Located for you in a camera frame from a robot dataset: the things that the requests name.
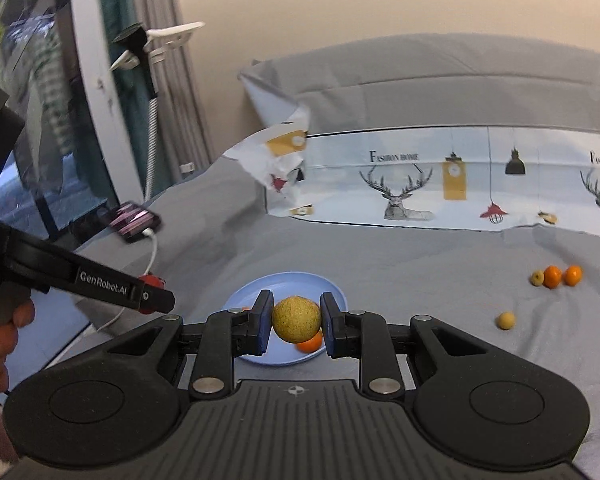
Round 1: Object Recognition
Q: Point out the yellow-green round fruit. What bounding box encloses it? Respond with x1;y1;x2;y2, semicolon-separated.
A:
272;296;322;344

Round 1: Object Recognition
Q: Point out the orange in plate front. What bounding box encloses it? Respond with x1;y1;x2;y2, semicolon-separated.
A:
296;330;323;353

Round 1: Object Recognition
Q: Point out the grey bed sheet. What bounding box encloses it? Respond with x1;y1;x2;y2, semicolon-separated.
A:
81;158;600;479

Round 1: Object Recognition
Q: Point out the black smartphone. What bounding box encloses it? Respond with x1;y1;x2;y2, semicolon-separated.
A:
107;202;162;243

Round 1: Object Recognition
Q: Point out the small yellow-green fruit lone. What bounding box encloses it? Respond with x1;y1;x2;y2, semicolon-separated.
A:
495;311;517;330

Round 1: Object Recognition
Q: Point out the small yellow-green fruit near kumquats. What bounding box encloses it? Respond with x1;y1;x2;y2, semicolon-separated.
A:
529;270;545;287

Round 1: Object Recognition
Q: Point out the grey curtain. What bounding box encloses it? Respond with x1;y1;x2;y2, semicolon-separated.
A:
134;0;213;180

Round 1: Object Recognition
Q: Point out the orange kumquat left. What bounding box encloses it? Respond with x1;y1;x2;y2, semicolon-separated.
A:
543;266;562;289

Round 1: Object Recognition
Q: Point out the orange kumquat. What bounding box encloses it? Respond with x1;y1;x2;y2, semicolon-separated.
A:
543;266;562;289
562;266;583;287

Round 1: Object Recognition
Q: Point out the orange kumquat right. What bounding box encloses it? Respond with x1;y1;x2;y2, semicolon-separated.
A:
562;266;583;287

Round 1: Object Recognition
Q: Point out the white phone holder clamp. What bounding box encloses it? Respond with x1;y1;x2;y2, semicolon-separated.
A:
110;22;206;72

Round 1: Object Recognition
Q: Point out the printed white quilt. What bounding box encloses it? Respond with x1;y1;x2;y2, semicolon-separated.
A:
224;104;600;239

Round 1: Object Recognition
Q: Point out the white charging cable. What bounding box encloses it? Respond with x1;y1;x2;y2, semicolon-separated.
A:
95;227;160;334

